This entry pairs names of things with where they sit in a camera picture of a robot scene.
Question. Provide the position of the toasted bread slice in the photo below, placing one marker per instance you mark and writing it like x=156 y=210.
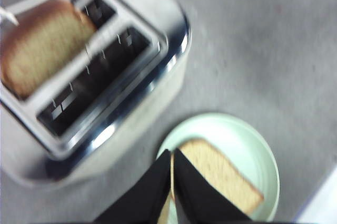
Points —
x=223 y=176
x=44 y=47

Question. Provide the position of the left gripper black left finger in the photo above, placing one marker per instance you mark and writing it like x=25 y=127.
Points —
x=142 y=197

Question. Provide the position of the cream two-slot toaster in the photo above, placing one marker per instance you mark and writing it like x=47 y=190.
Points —
x=118 y=97

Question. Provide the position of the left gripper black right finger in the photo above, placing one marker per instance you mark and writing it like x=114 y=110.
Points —
x=200 y=200

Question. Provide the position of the pale green round plate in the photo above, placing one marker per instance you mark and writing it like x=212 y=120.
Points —
x=237 y=134

